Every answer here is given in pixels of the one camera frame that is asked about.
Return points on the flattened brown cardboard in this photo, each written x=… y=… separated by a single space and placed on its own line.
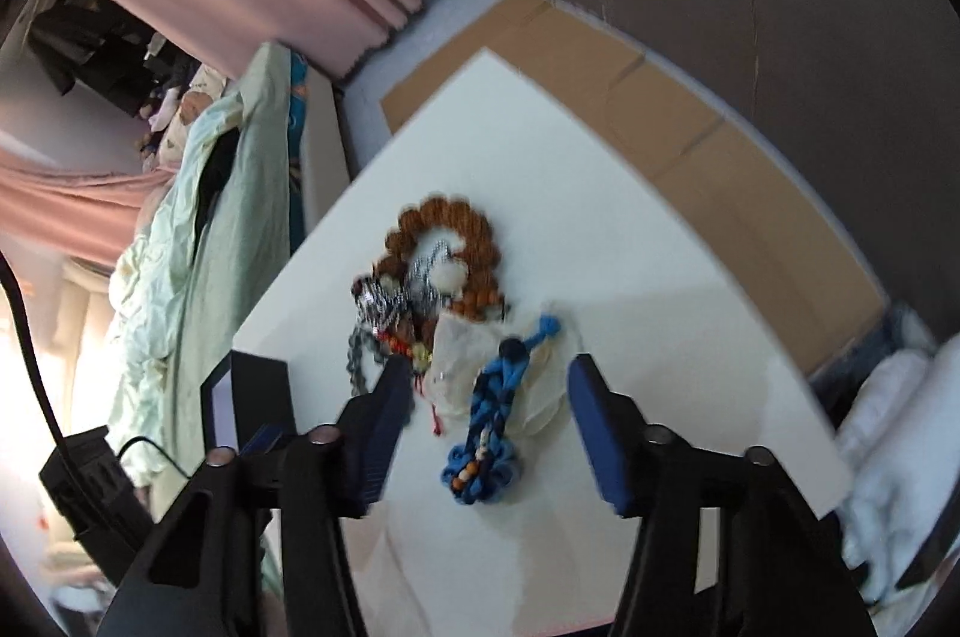
x=759 y=218

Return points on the beige bed frame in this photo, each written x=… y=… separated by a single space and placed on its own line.
x=324 y=166

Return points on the black jewelry box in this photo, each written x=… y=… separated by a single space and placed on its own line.
x=246 y=404

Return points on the white fluffy rug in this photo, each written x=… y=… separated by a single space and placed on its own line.
x=901 y=441

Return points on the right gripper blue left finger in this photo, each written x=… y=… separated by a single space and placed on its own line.
x=370 y=425

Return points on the light green bed quilt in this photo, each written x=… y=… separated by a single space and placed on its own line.
x=218 y=238

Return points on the floral pillow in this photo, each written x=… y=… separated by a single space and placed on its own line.
x=170 y=114

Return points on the dark hanging clothes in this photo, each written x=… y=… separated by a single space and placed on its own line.
x=102 y=46

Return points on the pink side curtain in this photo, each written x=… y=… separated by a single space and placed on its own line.
x=80 y=214

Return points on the silver ball chain jewelry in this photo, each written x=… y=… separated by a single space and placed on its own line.
x=401 y=300

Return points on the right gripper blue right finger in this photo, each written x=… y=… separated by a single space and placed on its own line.
x=612 y=428

